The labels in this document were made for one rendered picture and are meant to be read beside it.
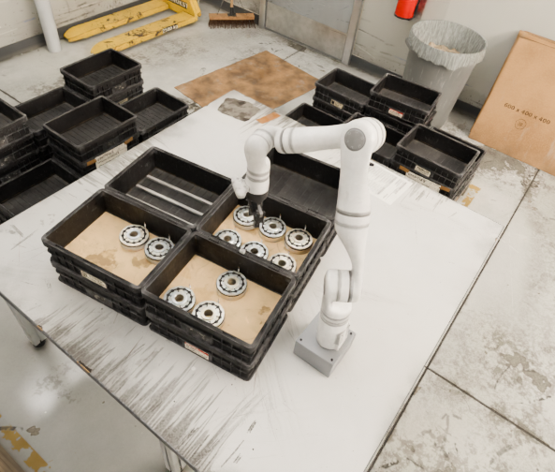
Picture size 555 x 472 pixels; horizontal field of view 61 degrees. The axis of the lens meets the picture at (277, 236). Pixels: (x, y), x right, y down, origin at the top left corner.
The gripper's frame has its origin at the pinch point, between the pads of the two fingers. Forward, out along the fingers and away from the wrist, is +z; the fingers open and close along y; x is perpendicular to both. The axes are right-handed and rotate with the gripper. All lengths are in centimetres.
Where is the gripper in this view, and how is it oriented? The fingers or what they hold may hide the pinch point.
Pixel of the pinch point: (254, 217)
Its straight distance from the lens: 157.6
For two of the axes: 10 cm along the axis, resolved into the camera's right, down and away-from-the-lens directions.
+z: -1.0, 6.7, 7.4
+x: -9.5, 1.6, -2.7
